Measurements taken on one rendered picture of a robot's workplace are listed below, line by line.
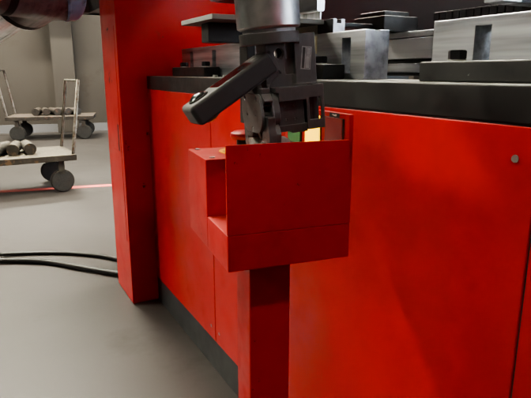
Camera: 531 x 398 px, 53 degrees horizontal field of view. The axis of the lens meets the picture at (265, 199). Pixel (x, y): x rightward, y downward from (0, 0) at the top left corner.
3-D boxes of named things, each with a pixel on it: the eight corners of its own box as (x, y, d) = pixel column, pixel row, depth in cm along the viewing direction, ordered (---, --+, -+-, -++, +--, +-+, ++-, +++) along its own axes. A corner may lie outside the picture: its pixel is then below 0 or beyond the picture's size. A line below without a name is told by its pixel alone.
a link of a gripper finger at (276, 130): (284, 176, 62) (279, 101, 60) (272, 178, 62) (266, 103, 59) (270, 170, 66) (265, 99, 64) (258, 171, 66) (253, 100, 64)
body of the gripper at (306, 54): (326, 133, 64) (321, 28, 60) (260, 142, 61) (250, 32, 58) (300, 126, 71) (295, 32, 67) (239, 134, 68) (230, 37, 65)
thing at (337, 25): (285, 38, 130) (285, 25, 129) (295, 38, 131) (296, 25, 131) (333, 33, 113) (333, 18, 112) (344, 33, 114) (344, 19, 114)
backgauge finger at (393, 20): (304, 32, 131) (304, 11, 130) (386, 35, 143) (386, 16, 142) (332, 28, 121) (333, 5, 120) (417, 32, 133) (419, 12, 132)
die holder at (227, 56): (182, 76, 193) (181, 49, 191) (197, 76, 196) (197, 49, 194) (241, 76, 150) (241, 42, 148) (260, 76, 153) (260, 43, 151)
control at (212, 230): (190, 227, 80) (186, 107, 76) (288, 217, 85) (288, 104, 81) (227, 273, 62) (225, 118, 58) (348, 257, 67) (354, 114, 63)
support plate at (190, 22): (181, 25, 118) (181, 20, 118) (283, 29, 130) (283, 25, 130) (212, 18, 103) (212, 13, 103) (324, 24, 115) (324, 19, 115)
